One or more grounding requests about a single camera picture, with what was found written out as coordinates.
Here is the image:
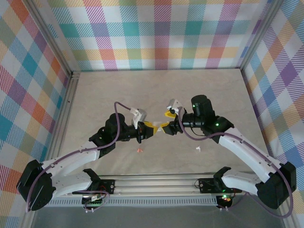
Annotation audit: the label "green circuit board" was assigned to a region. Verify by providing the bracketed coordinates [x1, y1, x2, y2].
[81, 195, 105, 206]

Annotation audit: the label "grey metal shelf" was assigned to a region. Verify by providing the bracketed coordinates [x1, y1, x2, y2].
[30, 206, 285, 228]

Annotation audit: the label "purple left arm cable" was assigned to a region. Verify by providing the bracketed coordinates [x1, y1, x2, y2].
[25, 101, 133, 213]

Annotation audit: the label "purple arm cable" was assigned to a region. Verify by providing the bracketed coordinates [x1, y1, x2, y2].
[178, 106, 294, 219]
[25, 101, 133, 213]

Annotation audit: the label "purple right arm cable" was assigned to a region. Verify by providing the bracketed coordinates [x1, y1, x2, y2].
[178, 106, 294, 219]

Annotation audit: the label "aluminium frame side rail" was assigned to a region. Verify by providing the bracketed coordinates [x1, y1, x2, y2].
[22, 73, 80, 228]
[277, 201, 297, 228]

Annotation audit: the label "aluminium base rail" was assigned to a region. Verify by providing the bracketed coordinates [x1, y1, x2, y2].
[68, 174, 245, 197]

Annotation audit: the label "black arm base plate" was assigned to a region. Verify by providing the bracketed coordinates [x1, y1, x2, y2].
[198, 178, 242, 193]
[96, 179, 116, 193]

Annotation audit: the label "thin looped wires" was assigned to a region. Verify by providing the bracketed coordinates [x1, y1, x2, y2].
[82, 189, 110, 213]

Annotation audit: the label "grey slotted cable duct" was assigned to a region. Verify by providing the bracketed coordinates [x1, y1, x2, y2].
[47, 198, 219, 208]

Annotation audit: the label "aluminium frame post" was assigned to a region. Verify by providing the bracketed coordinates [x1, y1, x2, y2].
[25, 0, 81, 79]
[238, 0, 285, 71]

